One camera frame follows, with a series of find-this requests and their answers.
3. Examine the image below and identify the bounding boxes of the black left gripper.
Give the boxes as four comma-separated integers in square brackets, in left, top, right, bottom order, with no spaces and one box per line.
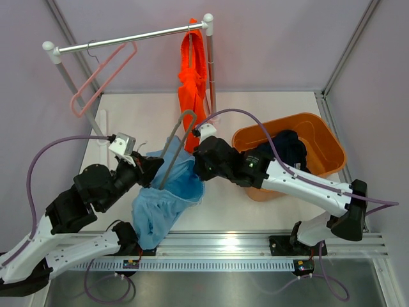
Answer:
[99,151,164,212]

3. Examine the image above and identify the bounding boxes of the grey clothes hanger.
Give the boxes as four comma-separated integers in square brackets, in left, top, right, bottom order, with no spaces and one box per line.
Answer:
[158,109,198,189]

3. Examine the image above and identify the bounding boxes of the light blue shorts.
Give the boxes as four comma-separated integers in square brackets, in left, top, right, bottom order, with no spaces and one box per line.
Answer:
[132,136,205,250]

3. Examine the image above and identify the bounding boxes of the navy blue shorts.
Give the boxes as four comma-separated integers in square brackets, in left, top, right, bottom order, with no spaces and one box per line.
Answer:
[272,130,311,173]

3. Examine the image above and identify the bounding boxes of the pink clothes hanger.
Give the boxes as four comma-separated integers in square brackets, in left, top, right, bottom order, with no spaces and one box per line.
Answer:
[69,40,139,118]

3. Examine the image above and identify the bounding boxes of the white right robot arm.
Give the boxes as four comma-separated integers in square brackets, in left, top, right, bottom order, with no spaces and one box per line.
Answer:
[193,136,367,254]

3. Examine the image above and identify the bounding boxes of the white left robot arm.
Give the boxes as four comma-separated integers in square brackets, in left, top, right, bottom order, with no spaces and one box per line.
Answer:
[1,152,164,297]

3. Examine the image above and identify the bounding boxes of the orange shorts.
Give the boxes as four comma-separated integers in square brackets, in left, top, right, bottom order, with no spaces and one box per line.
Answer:
[177,17,210,153]

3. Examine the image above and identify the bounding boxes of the grey orange-shorts hanger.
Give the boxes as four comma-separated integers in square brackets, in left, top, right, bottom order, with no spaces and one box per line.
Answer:
[188,27,193,68]

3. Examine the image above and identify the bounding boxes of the orange plastic basket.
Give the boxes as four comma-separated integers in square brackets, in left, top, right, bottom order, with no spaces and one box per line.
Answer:
[231,113,346,202]

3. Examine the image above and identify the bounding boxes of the silver white clothes rack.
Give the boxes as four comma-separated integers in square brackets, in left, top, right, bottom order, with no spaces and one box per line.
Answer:
[42,13,217,136]

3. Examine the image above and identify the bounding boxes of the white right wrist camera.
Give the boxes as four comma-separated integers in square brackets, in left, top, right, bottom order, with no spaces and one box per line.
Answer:
[191,123,217,139]

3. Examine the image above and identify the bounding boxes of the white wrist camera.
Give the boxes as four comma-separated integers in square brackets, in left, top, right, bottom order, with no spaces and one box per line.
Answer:
[108,133,136,166]
[191,123,217,139]

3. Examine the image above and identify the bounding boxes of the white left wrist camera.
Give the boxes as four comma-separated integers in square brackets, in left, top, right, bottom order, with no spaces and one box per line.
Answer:
[108,133,136,166]

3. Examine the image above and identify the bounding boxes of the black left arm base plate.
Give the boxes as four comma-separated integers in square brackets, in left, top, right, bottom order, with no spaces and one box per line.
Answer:
[124,246,157,256]

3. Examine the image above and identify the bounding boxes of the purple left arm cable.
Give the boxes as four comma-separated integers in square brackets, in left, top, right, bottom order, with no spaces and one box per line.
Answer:
[0,134,137,303]

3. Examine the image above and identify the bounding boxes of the white slotted cable duct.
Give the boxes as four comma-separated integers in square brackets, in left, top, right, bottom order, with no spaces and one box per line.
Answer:
[72,258,295,272]

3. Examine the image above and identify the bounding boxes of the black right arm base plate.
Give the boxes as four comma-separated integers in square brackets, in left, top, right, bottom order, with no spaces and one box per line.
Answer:
[268,235,320,256]

